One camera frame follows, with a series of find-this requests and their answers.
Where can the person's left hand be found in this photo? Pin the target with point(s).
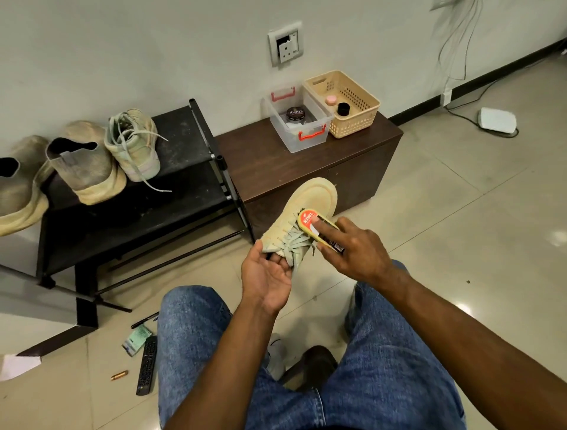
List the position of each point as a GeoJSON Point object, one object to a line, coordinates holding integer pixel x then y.
{"type": "Point", "coordinates": [266, 282]}

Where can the white router box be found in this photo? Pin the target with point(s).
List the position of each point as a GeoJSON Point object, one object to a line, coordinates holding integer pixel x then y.
{"type": "Point", "coordinates": [497, 121]}

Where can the beige plastic basket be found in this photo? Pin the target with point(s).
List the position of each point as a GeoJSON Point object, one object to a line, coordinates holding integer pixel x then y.
{"type": "Point", "coordinates": [354, 102]}

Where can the white paper sheet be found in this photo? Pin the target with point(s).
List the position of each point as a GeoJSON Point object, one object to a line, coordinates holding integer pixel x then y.
{"type": "Point", "coordinates": [19, 367]}

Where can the person's leg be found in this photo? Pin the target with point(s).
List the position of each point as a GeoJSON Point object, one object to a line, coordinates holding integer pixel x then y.
{"type": "Point", "coordinates": [390, 381]}
{"type": "Point", "coordinates": [199, 354]}

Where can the person's right leg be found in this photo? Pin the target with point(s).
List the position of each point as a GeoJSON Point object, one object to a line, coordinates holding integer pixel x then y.
{"type": "Point", "coordinates": [390, 381]}

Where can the person's right hand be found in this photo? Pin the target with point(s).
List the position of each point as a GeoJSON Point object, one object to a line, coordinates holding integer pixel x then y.
{"type": "Point", "coordinates": [359, 255]}

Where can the person's left leg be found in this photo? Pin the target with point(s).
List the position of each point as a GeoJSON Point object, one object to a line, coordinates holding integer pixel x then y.
{"type": "Point", "coordinates": [199, 354]}

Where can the worn tan slip-on shoe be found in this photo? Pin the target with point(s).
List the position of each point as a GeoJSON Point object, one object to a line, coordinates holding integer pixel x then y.
{"type": "Point", "coordinates": [89, 164]}
{"type": "Point", "coordinates": [18, 186]}

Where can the person's right forearm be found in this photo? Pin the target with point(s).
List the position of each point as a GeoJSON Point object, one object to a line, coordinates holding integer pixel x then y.
{"type": "Point", "coordinates": [478, 354]}

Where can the black orange shoe brush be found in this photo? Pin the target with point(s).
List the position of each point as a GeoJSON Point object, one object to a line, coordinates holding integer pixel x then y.
{"type": "Point", "coordinates": [314, 226]}

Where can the small brass cylinder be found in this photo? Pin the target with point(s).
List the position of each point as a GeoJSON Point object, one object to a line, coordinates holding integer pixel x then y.
{"type": "Point", "coordinates": [119, 375]}

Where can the pale green lace-up shoe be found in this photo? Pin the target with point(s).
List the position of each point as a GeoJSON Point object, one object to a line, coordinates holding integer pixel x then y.
{"type": "Point", "coordinates": [306, 208]}
{"type": "Point", "coordinates": [137, 146]}

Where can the green paper packet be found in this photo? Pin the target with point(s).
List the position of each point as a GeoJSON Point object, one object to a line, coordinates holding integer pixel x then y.
{"type": "Point", "coordinates": [137, 339]}

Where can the black remote control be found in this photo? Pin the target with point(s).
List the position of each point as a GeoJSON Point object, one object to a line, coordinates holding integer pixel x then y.
{"type": "Point", "coordinates": [147, 364]}

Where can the small black round cap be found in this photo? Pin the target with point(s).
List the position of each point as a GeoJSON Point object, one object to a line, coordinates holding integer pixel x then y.
{"type": "Point", "coordinates": [344, 110]}

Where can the clear plastic storage box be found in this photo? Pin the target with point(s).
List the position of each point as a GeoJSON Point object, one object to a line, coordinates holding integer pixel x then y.
{"type": "Point", "coordinates": [306, 133]}

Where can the black round polish tin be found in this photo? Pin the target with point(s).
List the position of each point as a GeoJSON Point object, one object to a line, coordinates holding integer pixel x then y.
{"type": "Point", "coordinates": [296, 113]}

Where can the white wall plug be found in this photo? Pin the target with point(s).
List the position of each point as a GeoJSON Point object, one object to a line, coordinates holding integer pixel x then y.
{"type": "Point", "coordinates": [446, 97]}

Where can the pink round lid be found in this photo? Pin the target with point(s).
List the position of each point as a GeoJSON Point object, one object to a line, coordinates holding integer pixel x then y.
{"type": "Point", "coordinates": [331, 100]}

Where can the white wall socket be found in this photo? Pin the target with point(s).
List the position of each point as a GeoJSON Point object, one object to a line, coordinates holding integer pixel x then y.
{"type": "Point", "coordinates": [286, 44]}

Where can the black metal shoe rack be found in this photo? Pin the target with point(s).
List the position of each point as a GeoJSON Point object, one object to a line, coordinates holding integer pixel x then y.
{"type": "Point", "coordinates": [159, 204]}

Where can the black pen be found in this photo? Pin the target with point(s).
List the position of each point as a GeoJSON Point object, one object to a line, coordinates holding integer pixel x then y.
{"type": "Point", "coordinates": [144, 320]}

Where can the dark brown wooden cabinet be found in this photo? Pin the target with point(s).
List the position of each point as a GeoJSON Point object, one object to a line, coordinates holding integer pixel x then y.
{"type": "Point", "coordinates": [257, 159]}

